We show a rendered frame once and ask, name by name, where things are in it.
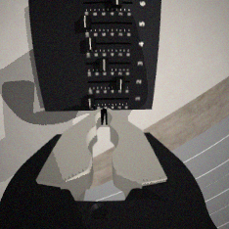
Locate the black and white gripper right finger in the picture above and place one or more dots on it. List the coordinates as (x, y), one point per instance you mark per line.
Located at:
(141, 161)

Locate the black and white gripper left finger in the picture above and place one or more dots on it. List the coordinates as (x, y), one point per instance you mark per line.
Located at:
(64, 162)

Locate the black fader panel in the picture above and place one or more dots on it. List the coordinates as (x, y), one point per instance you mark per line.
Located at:
(119, 70)

